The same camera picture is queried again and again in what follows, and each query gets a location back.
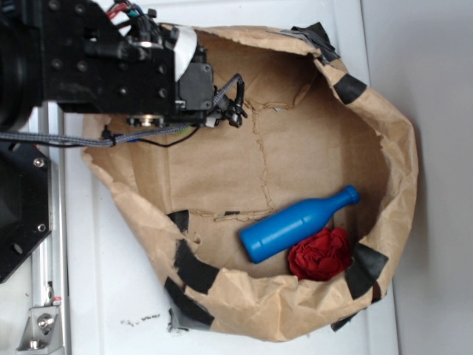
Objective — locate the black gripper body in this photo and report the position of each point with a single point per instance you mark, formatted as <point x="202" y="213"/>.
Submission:
<point x="156" y="71"/>

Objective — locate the green plush animal toy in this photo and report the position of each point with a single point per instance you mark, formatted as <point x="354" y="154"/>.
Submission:
<point x="185" y="131"/>

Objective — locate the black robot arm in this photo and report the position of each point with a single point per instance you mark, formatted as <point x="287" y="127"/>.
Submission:
<point x="21" y="77"/>

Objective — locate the blue plastic bottle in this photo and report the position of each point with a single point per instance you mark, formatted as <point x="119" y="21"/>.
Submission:
<point x="293" y="224"/>

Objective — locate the red crumpled cloth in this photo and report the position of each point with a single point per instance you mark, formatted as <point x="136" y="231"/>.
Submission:
<point x="321" y="256"/>

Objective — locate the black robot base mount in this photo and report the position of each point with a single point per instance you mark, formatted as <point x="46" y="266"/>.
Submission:
<point x="25" y="204"/>

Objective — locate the brown paper bag enclosure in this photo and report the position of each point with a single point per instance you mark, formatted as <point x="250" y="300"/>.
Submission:
<point x="311" y="129"/>

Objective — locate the aluminium extrusion rail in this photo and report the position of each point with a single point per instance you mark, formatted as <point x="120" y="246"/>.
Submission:
<point x="49" y="260"/>

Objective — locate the metal corner bracket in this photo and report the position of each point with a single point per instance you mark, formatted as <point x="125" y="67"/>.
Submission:
<point x="43" y="333"/>

